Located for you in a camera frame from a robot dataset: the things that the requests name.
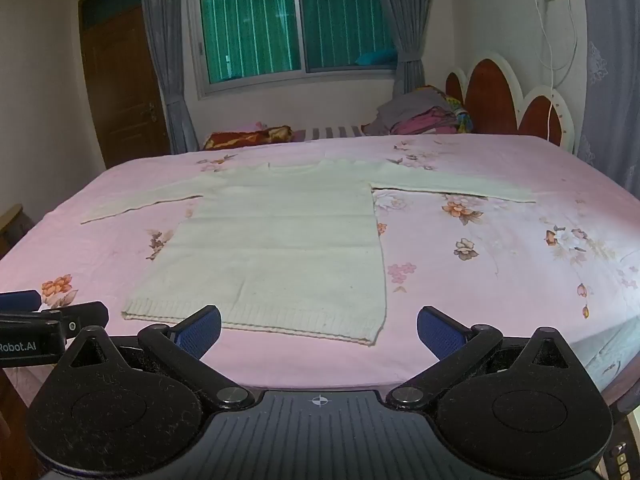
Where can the dark red floral pillow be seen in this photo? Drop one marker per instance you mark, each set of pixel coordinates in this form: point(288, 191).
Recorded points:
point(245, 137)

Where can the window with green glass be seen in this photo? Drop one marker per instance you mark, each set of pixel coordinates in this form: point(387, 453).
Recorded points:
point(250, 35)

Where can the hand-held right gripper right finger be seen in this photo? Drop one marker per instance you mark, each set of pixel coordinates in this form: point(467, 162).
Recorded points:
point(440, 332)

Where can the striped cloth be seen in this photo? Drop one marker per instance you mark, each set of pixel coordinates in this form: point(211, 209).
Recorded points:
point(330, 132)

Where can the purple patterned curtain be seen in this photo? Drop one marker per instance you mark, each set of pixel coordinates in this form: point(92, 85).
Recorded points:
point(612, 60)

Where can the red and white headboard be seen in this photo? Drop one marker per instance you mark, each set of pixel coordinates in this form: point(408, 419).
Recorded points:
point(492, 95)

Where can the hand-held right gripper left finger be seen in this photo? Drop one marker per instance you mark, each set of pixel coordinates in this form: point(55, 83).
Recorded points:
point(200, 332)

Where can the pale green towel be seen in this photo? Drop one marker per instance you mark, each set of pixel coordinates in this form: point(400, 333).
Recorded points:
point(280, 240)

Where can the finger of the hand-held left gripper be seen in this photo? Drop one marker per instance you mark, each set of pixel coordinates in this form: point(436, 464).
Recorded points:
point(20, 301)
point(85, 315)

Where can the teal cloth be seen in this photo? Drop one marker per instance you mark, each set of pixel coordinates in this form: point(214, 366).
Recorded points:
point(375, 58)

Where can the pile of colourful clothes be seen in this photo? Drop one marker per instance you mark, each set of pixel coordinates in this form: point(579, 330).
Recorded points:
point(425, 115)

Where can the brown wooden door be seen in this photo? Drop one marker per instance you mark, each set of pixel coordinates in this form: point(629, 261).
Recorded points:
point(120, 85)

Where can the pink floral bed sheet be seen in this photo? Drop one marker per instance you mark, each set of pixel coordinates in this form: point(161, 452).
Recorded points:
point(500, 260)

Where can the wooden furniture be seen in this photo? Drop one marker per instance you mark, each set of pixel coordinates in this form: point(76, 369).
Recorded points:
point(15, 227)

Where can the grey curtain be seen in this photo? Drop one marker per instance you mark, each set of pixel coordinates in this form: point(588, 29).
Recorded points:
point(407, 60)
point(170, 85)

